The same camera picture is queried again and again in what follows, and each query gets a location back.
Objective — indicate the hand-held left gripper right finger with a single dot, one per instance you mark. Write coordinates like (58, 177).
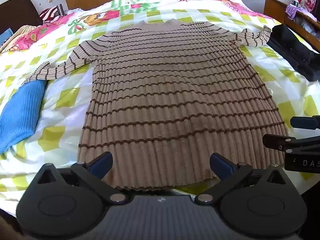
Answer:
(220, 167)

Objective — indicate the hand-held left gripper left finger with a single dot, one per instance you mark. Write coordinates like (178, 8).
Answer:
(103, 164)

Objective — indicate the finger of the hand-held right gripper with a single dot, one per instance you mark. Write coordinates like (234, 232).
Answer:
(276, 142)
(303, 123)

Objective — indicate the tan brown-striped knit sweater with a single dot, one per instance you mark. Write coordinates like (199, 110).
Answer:
(175, 100)

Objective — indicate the checkered printed bed quilt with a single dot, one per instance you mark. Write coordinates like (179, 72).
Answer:
(60, 120)

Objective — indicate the black folded garment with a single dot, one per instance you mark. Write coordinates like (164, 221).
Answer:
(295, 50)

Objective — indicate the blue ribbed knit sweater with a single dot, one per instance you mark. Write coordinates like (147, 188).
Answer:
(21, 112)

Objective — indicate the purple cloth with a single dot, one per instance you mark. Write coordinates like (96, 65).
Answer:
(293, 11)

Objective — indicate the wooden dresser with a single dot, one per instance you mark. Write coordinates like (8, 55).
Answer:
(275, 7)

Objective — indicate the pink plush toy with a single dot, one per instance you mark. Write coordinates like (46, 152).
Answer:
(309, 1)

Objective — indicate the red white plush toy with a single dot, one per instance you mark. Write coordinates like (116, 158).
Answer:
(297, 1)

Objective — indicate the pink floral blanket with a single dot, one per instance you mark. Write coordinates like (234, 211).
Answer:
(23, 31)

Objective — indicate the red white striped cloth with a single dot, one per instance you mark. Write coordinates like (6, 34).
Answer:
(48, 13)

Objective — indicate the steel thermos flask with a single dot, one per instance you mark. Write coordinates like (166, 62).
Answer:
(60, 9)

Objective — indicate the blue pillow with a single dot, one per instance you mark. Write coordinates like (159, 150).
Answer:
(5, 36)

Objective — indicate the dark wooden headboard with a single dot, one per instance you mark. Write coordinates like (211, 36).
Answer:
(20, 10)

